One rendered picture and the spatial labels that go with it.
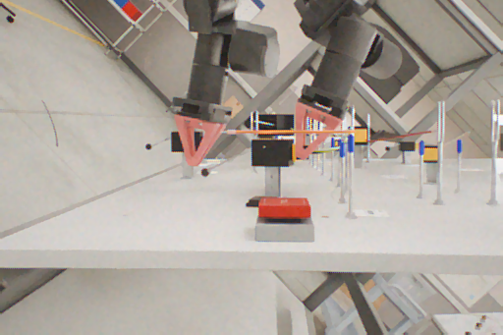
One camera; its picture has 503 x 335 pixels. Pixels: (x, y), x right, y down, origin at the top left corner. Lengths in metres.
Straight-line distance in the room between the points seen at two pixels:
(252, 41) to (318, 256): 0.36
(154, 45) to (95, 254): 8.21
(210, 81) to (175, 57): 7.81
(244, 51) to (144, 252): 0.35
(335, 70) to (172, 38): 7.94
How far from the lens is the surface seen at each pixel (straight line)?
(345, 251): 0.44
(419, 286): 4.80
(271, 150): 0.70
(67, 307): 0.67
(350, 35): 0.68
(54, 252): 0.48
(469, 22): 1.79
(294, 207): 0.46
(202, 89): 0.72
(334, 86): 0.68
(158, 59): 8.58
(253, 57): 0.69
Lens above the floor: 1.14
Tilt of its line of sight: 5 degrees down
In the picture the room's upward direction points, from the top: 46 degrees clockwise
